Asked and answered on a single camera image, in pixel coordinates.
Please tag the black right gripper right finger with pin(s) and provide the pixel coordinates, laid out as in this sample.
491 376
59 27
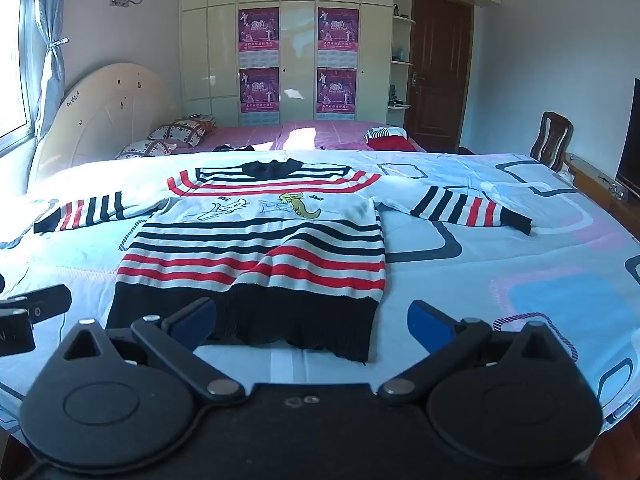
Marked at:
502 398

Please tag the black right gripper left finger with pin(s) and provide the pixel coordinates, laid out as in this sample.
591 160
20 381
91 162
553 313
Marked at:
123 398

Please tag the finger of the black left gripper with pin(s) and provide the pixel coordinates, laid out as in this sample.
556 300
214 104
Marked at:
19 315

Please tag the striped knit sweater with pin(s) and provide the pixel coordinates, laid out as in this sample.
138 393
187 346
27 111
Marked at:
287 251

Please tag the patterned light blue bedsheet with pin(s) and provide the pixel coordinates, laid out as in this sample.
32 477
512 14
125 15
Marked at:
577 271

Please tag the window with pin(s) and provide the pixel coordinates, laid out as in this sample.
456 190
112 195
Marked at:
15 114

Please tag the near patterned pillow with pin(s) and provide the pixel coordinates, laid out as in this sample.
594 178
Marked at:
147 148

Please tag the patterned pillow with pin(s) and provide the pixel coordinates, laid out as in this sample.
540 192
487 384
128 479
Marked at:
147 148
187 131

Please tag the cream round headboard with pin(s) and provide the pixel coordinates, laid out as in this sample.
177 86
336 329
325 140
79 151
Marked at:
110 108

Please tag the black television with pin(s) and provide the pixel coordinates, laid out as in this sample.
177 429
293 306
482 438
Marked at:
628 173

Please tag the far patterned pillow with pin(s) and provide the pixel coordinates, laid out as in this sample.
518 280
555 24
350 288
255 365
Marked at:
187 131

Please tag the wooden chair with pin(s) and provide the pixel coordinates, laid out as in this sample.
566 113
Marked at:
555 133

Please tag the black garment on bed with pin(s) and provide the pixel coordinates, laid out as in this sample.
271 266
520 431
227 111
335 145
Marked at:
226 148

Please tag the red folded garment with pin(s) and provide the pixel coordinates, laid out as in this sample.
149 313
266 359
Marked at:
391 144

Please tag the striped folded garment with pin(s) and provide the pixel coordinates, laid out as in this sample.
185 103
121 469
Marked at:
385 132

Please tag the lower left pink poster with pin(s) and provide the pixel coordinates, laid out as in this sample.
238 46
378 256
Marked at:
259 90

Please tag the pink poster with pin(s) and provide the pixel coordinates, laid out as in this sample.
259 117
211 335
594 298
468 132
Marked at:
259 90
258 29
338 29
336 91

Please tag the pink bed cover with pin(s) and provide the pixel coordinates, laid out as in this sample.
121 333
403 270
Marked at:
293 136

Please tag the grey blue curtain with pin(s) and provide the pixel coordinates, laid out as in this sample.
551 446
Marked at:
45 79

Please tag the lower right pink poster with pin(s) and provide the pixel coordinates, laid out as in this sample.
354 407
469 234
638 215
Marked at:
336 91

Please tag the upper left pink poster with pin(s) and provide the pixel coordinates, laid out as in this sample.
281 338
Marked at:
258 29

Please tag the brown wooden door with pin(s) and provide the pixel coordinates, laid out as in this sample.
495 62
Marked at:
441 55

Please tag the upper right pink poster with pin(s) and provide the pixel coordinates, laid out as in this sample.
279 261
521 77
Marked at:
338 29

